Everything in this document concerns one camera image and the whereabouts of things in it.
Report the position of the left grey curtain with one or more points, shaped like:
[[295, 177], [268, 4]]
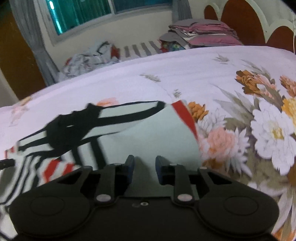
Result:
[[26, 19]]

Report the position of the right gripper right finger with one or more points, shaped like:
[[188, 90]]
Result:
[[177, 176]]

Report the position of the red white headboard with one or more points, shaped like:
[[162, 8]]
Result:
[[252, 26]]

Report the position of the grey curtain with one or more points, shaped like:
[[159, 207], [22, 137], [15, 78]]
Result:
[[26, 19], [181, 10]]

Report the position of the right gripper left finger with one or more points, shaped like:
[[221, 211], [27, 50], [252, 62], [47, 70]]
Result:
[[114, 181]]

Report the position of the striped knitted child sweater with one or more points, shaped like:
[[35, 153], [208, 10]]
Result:
[[98, 136]]

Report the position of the striped grey white mattress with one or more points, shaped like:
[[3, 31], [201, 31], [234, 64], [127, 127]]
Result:
[[140, 50]]

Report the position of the folded pink grey bedding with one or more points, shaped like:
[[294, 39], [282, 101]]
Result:
[[198, 33]]

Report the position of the pile of grey clothes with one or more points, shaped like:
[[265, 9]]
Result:
[[100, 55]]

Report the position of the white framed window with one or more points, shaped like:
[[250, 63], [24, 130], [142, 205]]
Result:
[[65, 19]]

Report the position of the right grey curtain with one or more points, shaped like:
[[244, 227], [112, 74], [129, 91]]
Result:
[[181, 10]]

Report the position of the pink floral bed sheet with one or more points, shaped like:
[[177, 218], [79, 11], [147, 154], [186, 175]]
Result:
[[242, 101]]

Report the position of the brown wooden door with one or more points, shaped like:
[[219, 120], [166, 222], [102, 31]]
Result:
[[17, 61]]

